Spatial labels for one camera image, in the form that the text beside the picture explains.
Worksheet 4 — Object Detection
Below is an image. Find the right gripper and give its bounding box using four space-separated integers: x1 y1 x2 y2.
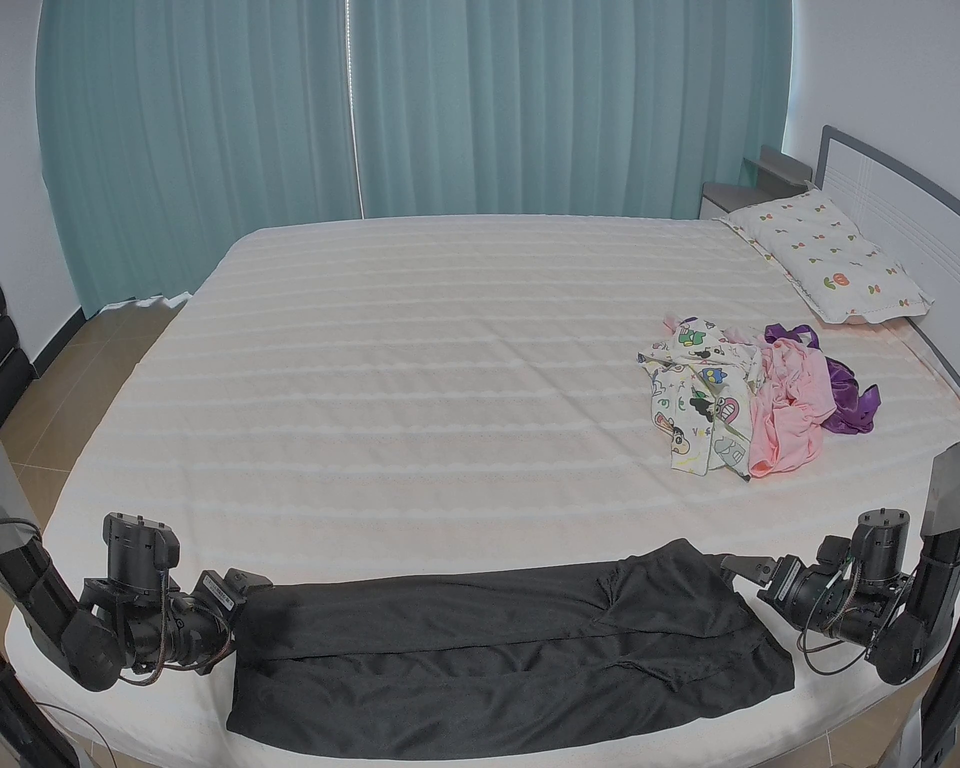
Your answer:
720 555 828 628

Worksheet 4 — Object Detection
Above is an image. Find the black cable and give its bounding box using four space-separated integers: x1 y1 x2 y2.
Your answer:
33 700 115 768
797 622 873 674

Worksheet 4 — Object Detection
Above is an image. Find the bed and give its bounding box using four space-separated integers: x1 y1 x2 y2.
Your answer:
3 123 960 760

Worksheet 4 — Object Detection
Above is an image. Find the pink garment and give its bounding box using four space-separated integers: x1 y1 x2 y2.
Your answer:
723 326 838 481

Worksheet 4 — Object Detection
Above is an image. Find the grey bedside table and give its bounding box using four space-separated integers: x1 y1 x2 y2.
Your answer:
701 144 815 220

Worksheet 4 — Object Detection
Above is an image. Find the purple garment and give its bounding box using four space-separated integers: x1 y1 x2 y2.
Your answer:
765 322 880 436

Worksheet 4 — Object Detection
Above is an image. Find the black polo shirt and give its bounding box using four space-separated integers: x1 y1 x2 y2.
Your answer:
225 538 796 760

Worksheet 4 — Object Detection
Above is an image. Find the white printed pillow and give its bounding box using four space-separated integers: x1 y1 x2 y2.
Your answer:
718 189 936 326

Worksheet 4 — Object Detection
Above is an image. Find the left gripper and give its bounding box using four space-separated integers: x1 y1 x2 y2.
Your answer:
161 568 273 670

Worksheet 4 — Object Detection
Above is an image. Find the white printed garment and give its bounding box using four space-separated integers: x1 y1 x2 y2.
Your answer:
637 315 755 481

